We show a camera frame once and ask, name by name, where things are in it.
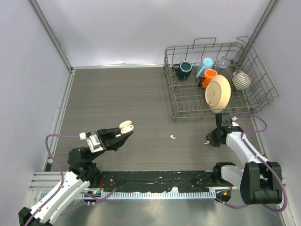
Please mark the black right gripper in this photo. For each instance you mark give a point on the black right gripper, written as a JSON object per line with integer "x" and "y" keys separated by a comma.
{"x": 210, "y": 137}

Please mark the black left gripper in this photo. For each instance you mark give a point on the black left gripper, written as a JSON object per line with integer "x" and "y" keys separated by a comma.
{"x": 107, "y": 139}

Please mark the beige charging case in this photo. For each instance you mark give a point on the beige charging case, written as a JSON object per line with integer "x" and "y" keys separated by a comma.
{"x": 126, "y": 127}

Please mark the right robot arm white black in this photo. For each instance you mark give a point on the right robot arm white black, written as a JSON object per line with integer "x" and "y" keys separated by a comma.
{"x": 260, "y": 182}

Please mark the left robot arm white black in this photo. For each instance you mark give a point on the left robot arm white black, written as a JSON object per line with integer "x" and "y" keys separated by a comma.
{"x": 47, "y": 210}

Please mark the beige plate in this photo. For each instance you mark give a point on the beige plate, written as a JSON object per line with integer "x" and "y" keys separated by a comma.
{"x": 218, "y": 93}

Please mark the grey striped mug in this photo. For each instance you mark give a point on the grey striped mug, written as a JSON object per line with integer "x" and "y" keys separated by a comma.
{"x": 241, "y": 80}

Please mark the orange mug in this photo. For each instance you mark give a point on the orange mug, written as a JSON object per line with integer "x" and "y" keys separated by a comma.
{"x": 207, "y": 76}

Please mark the clear glass cup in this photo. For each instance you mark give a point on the clear glass cup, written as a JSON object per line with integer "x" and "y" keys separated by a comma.
{"x": 222, "y": 66}

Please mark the light blue mug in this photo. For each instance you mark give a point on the light blue mug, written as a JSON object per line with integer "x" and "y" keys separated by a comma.
{"x": 206, "y": 64}

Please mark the dark green mug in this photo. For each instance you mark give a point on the dark green mug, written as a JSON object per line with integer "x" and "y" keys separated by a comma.
{"x": 183, "y": 69}

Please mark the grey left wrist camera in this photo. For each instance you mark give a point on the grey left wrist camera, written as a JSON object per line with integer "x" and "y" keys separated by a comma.
{"x": 94, "y": 143}

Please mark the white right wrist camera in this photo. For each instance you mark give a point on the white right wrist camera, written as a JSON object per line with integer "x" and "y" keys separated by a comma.
{"x": 234, "y": 123}

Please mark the white cable duct strip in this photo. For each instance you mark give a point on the white cable duct strip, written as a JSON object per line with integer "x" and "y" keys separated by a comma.
{"x": 174, "y": 194}

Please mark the grey wire dish rack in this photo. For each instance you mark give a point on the grey wire dish rack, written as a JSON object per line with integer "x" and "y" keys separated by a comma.
{"x": 188, "y": 99}

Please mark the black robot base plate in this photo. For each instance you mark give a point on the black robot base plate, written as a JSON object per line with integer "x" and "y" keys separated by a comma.
{"x": 187, "y": 181}

